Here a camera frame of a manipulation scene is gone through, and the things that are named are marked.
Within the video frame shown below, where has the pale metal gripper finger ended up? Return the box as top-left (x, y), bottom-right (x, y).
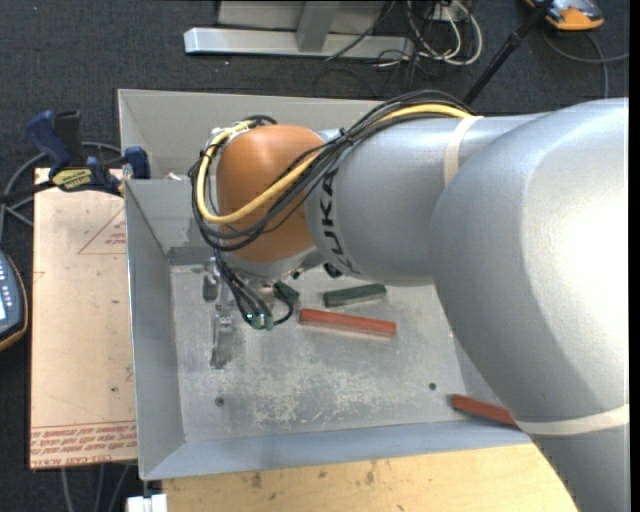
top-left (209, 313), bottom-right (236, 371)

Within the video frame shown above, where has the grey metal bin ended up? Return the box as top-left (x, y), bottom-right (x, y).
top-left (117, 88), bottom-right (534, 482)

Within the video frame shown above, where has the red-brown flat block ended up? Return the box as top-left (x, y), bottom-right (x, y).
top-left (449, 393), bottom-right (519, 428)
top-left (297, 307), bottom-right (398, 340)

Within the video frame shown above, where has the dark green flat block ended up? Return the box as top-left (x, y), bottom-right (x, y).
top-left (322, 282), bottom-right (389, 309)

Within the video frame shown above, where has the brown cardboard board red print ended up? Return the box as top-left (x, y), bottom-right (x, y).
top-left (29, 167), bottom-right (139, 471)

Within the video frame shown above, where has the black cylinder on white bracket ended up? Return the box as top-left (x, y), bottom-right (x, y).
top-left (273, 280), bottom-right (302, 308)

